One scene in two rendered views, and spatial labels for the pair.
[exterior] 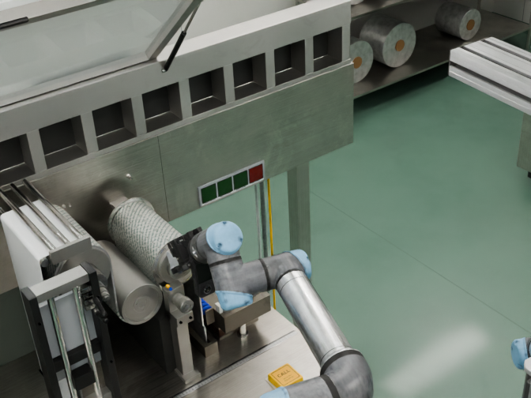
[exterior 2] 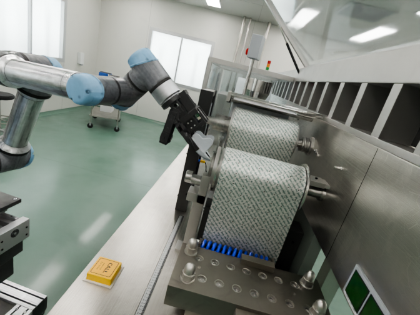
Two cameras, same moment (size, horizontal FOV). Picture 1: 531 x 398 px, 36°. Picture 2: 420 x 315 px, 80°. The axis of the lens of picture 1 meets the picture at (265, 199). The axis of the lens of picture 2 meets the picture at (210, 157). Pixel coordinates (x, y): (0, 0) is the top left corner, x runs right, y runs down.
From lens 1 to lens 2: 2.41 m
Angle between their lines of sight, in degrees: 108
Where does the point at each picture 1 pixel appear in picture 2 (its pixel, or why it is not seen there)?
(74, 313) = not seen: hidden behind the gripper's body
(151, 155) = (361, 166)
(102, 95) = (380, 68)
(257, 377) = (131, 266)
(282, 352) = (126, 300)
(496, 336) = not seen: outside the picture
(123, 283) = not seen: hidden behind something
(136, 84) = (405, 67)
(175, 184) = (351, 227)
